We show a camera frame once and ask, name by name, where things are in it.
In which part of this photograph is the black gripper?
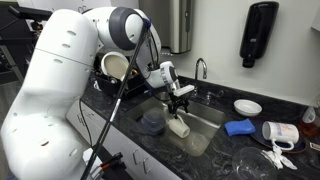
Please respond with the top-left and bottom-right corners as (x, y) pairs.
(168, 94), (190, 119)

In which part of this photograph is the plain white cup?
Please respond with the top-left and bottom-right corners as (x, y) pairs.
(167, 114), (191, 139)

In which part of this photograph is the stainless steel sink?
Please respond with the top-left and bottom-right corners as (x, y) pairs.
(124, 91), (227, 158)

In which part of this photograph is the blue ceramic bowl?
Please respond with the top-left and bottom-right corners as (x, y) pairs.
(137, 116), (168, 135)

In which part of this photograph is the chrome faucet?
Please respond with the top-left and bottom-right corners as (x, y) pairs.
(194, 57), (225, 103)

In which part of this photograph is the blue sponge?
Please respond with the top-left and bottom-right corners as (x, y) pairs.
(223, 117), (257, 138)

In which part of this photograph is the white counter cabinet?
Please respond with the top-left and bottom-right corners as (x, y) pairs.
(66, 99), (183, 180)

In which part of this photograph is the small white bowl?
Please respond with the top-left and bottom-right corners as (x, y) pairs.
(233, 98), (263, 117)

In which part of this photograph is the black dish rack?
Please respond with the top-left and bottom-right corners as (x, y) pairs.
(94, 63), (158, 99)

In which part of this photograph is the steel paper towel dispenser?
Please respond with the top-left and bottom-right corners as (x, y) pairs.
(139, 0), (194, 54)

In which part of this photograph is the black orange bar clamp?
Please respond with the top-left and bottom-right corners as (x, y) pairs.
(99, 151), (124, 171)

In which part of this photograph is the clear glass bowl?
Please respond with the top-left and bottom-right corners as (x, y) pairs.
(231, 146), (279, 180)

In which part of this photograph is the white printed mug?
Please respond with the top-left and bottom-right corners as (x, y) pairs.
(261, 120), (300, 152)

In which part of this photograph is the crumpled white paper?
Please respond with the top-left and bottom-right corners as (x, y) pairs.
(261, 144), (298, 171)

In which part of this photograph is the black soap dispenser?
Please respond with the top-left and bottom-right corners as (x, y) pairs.
(238, 0), (280, 69)

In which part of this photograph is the dark blue plate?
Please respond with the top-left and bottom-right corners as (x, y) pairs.
(249, 118), (308, 154)

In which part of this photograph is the clear soap bottle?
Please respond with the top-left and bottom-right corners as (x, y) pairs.
(301, 105), (318, 124)

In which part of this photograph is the thick black cable bundle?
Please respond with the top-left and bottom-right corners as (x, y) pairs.
(79, 18), (153, 180)

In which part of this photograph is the thin black cable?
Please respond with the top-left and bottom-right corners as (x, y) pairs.
(78, 99), (94, 148)

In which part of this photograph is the white wall cabinet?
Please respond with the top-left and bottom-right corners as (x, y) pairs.
(16, 0), (141, 14)

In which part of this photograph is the black stereo camera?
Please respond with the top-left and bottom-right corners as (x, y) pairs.
(8, 4), (54, 31)

